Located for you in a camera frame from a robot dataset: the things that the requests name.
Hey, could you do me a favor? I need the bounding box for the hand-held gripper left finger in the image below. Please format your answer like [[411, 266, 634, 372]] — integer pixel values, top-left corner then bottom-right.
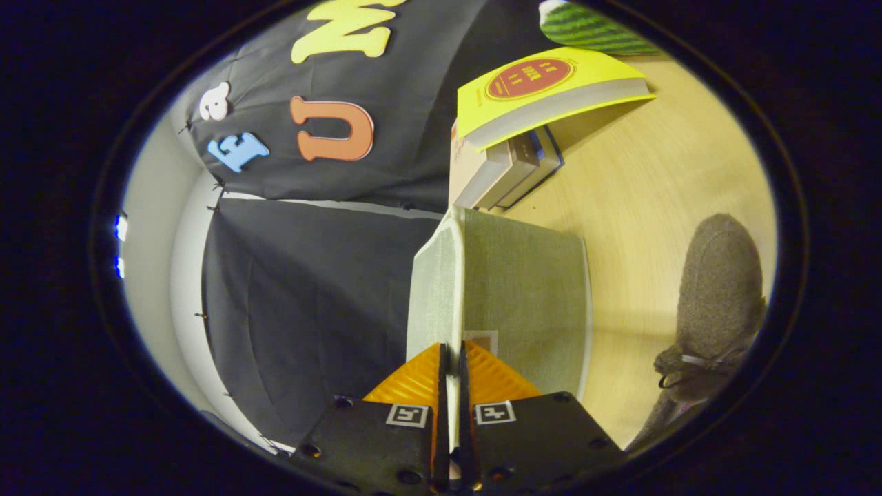
[[289, 342, 450, 496]]

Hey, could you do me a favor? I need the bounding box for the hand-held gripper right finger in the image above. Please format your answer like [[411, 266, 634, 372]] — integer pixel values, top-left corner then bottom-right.
[[458, 341, 624, 494]]

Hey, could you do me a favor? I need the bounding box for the green fabric storage box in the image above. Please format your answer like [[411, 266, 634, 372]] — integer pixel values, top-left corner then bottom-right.
[[405, 205, 593, 442]]

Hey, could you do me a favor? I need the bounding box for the brown fuzzy shoe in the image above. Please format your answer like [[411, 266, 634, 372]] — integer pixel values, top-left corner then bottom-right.
[[624, 214, 767, 452]]

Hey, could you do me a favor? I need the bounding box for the blue cover book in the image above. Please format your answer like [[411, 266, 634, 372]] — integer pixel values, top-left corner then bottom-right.
[[496, 125, 564, 209]]

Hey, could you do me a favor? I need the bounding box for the yellow book with red circle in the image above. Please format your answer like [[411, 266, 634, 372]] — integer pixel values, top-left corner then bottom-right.
[[456, 46, 657, 152]]

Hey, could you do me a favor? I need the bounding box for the watermelon slice plush toy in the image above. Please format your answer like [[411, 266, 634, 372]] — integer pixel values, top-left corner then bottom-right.
[[539, 0, 662, 57]]

